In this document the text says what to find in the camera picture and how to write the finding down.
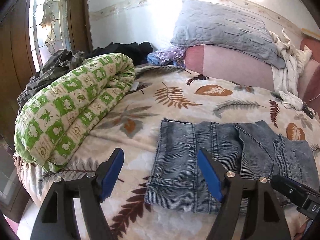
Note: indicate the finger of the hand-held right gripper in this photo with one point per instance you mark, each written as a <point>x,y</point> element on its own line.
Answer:
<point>287,186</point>

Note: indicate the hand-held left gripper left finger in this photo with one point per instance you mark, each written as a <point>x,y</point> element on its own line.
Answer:
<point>112,175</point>

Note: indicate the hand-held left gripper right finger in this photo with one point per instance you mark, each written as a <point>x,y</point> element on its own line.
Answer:
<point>210,177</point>

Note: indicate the blue denim pants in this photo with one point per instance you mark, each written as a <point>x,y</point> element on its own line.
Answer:
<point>180,160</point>

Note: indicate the leaf print blanket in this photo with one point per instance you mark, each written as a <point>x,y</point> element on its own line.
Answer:
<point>200,105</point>

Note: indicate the green patterned folded quilt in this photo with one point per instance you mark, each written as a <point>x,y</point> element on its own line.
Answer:
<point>70,110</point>

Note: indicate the small black object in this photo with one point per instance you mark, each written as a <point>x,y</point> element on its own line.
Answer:
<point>307,110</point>

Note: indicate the white floral cloth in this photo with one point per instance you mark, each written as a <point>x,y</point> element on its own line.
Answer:
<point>287,75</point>

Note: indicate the pink padded headboard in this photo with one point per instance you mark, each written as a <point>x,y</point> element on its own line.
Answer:
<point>225,65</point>

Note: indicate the dark camouflage jacket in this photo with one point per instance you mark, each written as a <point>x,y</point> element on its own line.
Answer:
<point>50,67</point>

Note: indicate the black clothing pile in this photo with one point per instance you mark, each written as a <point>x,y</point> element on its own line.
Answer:
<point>125,51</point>

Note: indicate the blue purple plastic bag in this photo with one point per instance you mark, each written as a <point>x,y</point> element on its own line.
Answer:
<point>162,56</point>

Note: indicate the grey-blue quilted pillow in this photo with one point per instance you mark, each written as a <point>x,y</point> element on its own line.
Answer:
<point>220,30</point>

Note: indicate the yellow flat object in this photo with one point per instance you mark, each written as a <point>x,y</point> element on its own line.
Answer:
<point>311,33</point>

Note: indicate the stained glass door panel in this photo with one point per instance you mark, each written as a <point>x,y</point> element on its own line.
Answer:
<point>47,17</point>

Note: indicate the brown wooden door frame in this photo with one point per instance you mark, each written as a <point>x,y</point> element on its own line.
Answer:
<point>80,17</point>

